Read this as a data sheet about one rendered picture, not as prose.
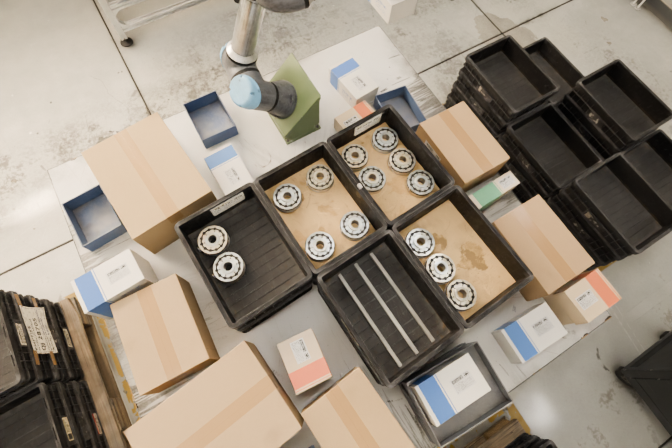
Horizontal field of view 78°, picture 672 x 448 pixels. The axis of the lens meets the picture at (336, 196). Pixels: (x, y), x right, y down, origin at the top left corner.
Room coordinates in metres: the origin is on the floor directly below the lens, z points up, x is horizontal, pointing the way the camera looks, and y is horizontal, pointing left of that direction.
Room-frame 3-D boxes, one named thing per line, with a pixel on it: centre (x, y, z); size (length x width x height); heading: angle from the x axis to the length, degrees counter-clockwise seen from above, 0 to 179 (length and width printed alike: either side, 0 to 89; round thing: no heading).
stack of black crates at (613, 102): (1.37, -1.38, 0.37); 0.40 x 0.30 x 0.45; 36
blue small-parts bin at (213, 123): (0.91, 0.56, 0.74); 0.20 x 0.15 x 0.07; 36
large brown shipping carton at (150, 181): (0.57, 0.68, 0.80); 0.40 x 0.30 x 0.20; 43
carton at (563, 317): (0.32, -0.91, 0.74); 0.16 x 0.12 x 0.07; 124
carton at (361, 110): (0.97, -0.06, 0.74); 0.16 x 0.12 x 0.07; 132
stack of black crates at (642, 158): (1.05, -1.61, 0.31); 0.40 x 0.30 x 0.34; 36
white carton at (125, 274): (0.19, 0.70, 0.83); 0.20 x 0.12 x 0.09; 130
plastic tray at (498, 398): (-0.03, -0.45, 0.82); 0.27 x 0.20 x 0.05; 123
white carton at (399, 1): (1.33, -0.12, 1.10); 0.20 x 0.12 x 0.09; 36
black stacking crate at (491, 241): (0.40, -0.43, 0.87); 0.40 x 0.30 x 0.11; 40
